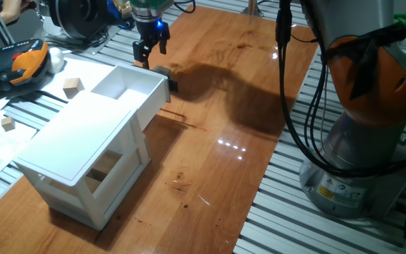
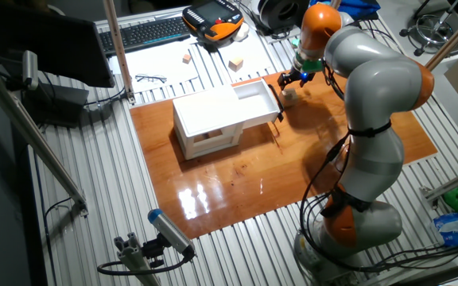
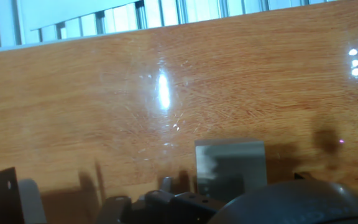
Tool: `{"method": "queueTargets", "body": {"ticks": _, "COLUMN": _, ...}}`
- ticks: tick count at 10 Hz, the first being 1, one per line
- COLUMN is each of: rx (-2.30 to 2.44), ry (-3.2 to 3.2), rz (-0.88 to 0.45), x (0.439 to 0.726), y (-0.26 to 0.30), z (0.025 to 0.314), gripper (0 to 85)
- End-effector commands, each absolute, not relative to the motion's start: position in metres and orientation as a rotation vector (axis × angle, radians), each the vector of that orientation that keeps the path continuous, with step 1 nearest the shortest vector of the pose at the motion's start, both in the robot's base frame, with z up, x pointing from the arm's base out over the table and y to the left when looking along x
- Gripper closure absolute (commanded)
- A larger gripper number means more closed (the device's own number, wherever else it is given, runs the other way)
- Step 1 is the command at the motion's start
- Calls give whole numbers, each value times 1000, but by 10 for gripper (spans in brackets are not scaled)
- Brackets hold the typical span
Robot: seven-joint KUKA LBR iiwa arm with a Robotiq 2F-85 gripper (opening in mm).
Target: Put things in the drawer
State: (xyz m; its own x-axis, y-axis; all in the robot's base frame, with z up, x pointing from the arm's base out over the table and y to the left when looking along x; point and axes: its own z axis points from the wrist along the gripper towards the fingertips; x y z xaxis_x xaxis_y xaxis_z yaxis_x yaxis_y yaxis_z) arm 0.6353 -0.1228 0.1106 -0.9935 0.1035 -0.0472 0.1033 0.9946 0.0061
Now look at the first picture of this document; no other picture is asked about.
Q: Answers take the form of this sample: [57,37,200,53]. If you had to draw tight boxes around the glossy brown wooden board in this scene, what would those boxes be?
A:
[0,4,320,254]

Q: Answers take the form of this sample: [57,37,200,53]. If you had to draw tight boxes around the white rounded mouse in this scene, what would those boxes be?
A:
[47,47,65,75]

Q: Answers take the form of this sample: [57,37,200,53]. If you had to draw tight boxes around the white drawer with black handle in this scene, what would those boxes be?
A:
[90,63,179,132]

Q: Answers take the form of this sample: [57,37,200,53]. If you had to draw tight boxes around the orange black teach pendant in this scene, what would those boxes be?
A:
[0,38,51,93]

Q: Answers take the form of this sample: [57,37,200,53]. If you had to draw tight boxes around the gold foil object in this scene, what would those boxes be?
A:
[113,0,133,19]

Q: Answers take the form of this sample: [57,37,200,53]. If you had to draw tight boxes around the white paper sheet under cubes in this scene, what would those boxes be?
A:
[37,56,119,103]

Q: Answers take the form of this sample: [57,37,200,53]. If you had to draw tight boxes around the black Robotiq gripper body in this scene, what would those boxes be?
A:
[135,16,171,47]

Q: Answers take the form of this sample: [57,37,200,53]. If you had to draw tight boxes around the person's bare hand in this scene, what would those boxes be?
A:
[0,0,23,25]

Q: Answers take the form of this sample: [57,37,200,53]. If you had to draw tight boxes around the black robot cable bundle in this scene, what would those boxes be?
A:
[275,0,406,179]

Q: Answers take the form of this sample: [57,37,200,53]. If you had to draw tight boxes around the white drawer without handle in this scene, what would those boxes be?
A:
[92,157,144,218]

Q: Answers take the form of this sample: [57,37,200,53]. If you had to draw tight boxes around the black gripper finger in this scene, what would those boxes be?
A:
[158,30,171,56]
[133,39,152,70]

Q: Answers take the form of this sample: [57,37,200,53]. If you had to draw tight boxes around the black round reel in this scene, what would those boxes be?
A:
[49,0,109,40]

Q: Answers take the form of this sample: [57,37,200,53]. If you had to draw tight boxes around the large pale wooden cube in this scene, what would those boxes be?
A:
[152,64,173,80]

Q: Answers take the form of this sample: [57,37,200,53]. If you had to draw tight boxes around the white two-drawer cabinet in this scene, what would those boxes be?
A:
[13,90,152,231]

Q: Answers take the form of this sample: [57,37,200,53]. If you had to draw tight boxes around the small wooden cube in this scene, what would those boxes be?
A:
[1,116,16,132]

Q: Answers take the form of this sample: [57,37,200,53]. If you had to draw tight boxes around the medium wooden cube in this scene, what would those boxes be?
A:
[62,77,85,99]

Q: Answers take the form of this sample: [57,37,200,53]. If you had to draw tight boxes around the blue cloth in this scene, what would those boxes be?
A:
[106,0,135,29]

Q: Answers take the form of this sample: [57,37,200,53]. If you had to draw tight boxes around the aluminium frame post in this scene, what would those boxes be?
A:
[240,0,264,18]

